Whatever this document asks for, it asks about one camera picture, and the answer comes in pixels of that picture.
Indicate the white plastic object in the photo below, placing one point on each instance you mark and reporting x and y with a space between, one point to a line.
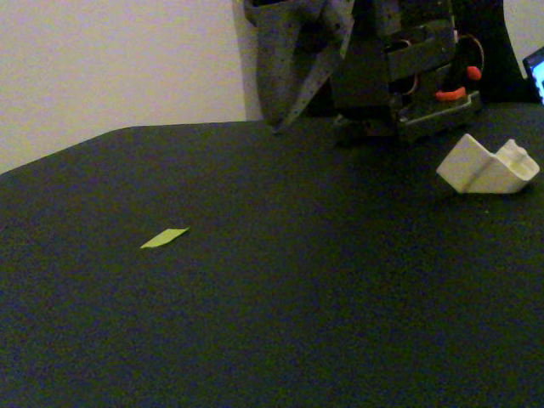
476 170

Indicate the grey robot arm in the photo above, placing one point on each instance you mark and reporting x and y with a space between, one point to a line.
365 85

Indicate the dark desk mat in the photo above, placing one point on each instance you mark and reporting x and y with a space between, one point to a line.
297 297

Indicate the laptop screen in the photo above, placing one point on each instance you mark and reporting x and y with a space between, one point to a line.
537 72

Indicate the black office chair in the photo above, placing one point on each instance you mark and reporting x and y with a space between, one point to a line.
497 51

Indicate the black clamp with orange tips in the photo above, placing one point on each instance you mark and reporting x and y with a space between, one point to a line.
450 94

